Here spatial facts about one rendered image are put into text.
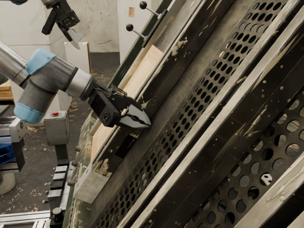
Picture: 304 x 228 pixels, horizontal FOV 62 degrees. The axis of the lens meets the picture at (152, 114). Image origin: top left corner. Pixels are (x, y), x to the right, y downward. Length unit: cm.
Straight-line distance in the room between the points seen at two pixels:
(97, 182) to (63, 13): 71
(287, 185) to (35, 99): 60
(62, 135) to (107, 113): 98
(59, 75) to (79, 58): 541
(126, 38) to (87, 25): 455
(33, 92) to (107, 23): 851
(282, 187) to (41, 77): 58
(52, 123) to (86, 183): 72
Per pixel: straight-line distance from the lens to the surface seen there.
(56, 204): 126
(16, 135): 141
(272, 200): 28
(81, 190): 93
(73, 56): 610
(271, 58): 38
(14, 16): 347
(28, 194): 257
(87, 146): 127
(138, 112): 72
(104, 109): 65
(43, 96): 71
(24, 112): 73
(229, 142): 40
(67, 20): 119
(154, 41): 124
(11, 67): 83
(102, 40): 922
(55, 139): 161
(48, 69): 68
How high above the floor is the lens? 153
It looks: 23 degrees down
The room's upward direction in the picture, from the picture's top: straight up
